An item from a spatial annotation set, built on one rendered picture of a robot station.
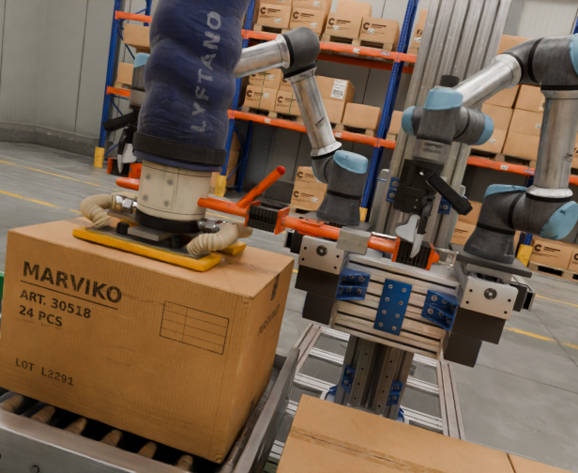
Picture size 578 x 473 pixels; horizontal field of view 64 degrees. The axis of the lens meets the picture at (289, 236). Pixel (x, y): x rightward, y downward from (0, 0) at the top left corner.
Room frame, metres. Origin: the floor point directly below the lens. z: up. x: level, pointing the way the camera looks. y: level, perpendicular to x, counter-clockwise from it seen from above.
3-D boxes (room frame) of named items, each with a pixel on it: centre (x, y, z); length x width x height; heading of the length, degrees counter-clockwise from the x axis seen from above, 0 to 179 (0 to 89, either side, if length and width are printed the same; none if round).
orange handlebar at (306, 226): (1.22, 0.09, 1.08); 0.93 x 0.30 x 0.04; 79
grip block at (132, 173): (1.46, 0.55, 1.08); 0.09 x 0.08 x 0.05; 169
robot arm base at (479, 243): (1.45, -0.63, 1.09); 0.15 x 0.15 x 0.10
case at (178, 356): (1.14, 0.30, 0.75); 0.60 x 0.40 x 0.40; 79
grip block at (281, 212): (1.10, 0.06, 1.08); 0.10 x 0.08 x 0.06; 169
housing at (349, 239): (1.05, -0.15, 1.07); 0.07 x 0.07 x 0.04; 79
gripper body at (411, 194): (1.04, -0.26, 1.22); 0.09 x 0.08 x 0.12; 79
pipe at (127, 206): (1.14, 0.31, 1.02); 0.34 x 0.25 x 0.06; 79
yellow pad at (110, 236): (1.05, 0.32, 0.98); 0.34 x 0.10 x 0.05; 79
